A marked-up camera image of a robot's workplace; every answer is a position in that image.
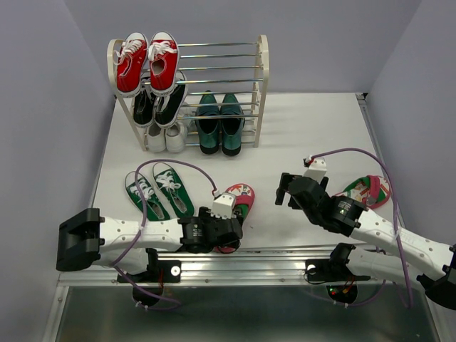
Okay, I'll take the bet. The pink sandal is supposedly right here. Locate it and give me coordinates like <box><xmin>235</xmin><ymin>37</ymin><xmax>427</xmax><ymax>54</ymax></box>
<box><xmin>336</xmin><ymin>175</ymin><xmax>391</xmax><ymax>209</ymax></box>
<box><xmin>213</xmin><ymin>183</ymin><xmax>255</xmax><ymax>254</ymax></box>

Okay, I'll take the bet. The green loafer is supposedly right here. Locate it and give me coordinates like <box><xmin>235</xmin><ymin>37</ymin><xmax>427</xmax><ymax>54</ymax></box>
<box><xmin>220</xmin><ymin>93</ymin><xmax>245</xmax><ymax>156</ymax></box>
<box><xmin>195</xmin><ymin>94</ymin><xmax>220</xmax><ymax>155</ymax></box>

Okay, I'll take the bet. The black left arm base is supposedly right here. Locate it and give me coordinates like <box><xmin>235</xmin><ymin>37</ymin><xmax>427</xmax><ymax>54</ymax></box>
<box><xmin>114</xmin><ymin>249</ymin><xmax>182</xmax><ymax>311</ymax></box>

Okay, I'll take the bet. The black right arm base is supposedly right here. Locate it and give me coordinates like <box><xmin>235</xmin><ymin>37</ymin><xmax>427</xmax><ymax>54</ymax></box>
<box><xmin>304</xmin><ymin>243</ymin><xmax>371</xmax><ymax>307</ymax></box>

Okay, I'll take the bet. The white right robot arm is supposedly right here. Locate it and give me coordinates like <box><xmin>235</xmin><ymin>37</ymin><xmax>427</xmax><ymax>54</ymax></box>
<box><xmin>275</xmin><ymin>173</ymin><xmax>455</xmax><ymax>310</ymax></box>

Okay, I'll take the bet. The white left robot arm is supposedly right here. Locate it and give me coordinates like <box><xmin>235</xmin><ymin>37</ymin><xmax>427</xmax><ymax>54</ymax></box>
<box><xmin>56</xmin><ymin>207</ymin><xmax>243</xmax><ymax>281</ymax></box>

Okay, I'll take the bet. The cream metal shoe shelf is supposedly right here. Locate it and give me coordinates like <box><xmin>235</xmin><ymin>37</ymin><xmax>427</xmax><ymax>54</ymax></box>
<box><xmin>106</xmin><ymin>34</ymin><xmax>270</xmax><ymax>151</ymax></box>

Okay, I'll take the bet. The right green sneaker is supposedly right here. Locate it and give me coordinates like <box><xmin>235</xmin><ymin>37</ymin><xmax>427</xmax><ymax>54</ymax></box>
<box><xmin>152</xmin><ymin>162</ymin><xmax>195</xmax><ymax>218</ymax></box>

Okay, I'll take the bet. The green sneaker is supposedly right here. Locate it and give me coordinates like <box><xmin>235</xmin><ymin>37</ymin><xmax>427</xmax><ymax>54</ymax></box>
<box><xmin>124</xmin><ymin>171</ymin><xmax>170</xmax><ymax>222</ymax></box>
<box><xmin>152</xmin><ymin>162</ymin><xmax>195</xmax><ymax>218</ymax></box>

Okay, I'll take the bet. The left green sneaker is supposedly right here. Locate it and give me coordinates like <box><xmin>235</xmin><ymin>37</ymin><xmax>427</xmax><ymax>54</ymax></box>
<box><xmin>124</xmin><ymin>171</ymin><xmax>170</xmax><ymax>222</ymax></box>

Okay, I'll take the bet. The right white sneaker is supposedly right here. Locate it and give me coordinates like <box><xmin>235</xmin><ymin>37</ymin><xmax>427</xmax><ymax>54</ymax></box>
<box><xmin>165</xmin><ymin>110</ymin><xmax>192</xmax><ymax>153</ymax></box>

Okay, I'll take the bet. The white sneaker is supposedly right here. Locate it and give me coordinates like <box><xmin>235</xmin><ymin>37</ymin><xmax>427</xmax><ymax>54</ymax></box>
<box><xmin>147</xmin><ymin>123</ymin><xmax>166</xmax><ymax>152</ymax></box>
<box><xmin>165</xmin><ymin>110</ymin><xmax>192</xmax><ymax>153</ymax></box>

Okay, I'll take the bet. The left white sneaker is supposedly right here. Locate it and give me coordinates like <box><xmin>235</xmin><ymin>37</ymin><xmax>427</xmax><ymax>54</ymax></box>
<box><xmin>147</xmin><ymin>123</ymin><xmax>166</xmax><ymax>152</ymax></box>

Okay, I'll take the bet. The right black sneaker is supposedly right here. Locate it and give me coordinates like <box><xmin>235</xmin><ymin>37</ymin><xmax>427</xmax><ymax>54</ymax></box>
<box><xmin>153</xmin><ymin>83</ymin><xmax>188</xmax><ymax>128</ymax></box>

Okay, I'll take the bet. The black sneaker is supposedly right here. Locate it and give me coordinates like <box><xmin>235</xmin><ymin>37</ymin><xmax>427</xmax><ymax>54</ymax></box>
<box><xmin>153</xmin><ymin>83</ymin><xmax>188</xmax><ymax>128</ymax></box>
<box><xmin>133</xmin><ymin>85</ymin><xmax>156</xmax><ymax>128</ymax></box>

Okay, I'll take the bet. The left black sneaker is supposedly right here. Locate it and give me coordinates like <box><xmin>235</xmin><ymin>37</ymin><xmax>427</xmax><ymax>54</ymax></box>
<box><xmin>133</xmin><ymin>85</ymin><xmax>156</xmax><ymax>128</ymax></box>

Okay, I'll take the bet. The right red sneaker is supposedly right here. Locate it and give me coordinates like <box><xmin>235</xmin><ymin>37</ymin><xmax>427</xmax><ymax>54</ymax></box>
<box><xmin>147</xmin><ymin>31</ymin><xmax>180</xmax><ymax>96</ymax></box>

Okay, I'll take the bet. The red sneaker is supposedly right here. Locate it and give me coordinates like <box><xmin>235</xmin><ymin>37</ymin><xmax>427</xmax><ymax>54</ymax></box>
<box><xmin>113</xmin><ymin>32</ymin><xmax>148</xmax><ymax>98</ymax></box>
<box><xmin>147</xmin><ymin>31</ymin><xmax>180</xmax><ymax>96</ymax></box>

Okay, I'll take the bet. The left red sneaker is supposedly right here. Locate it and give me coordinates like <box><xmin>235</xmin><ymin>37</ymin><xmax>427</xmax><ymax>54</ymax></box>
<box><xmin>113</xmin><ymin>32</ymin><xmax>148</xmax><ymax>98</ymax></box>

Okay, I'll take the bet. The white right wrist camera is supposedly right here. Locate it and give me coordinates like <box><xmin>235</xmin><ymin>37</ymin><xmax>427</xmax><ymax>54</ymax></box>
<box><xmin>304</xmin><ymin>155</ymin><xmax>327</xmax><ymax>182</ymax></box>

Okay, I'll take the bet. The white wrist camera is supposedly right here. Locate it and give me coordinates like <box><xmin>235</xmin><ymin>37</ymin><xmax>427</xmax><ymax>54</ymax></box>
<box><xmin>211</xmin><ymin>192</ymin><xmax>236</xmax><ymax>219</ymax></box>
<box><xmin>304</xmin><ymin>155</ymin><xmax>327</xmax><ymax>182</ymax></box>

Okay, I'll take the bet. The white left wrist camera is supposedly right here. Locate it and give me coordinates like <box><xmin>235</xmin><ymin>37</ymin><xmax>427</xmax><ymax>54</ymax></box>
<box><xmin>211</xmin><ymin>192</ymin><xmax>236</xmax><ymax>219</ymax></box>

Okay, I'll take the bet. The aluminium front rail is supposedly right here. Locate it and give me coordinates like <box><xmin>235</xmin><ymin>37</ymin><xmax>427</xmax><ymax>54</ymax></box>
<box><xmin>60</xmin><ymin>249</ymin><xmax>435</xmax><ymax>286</ymax></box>

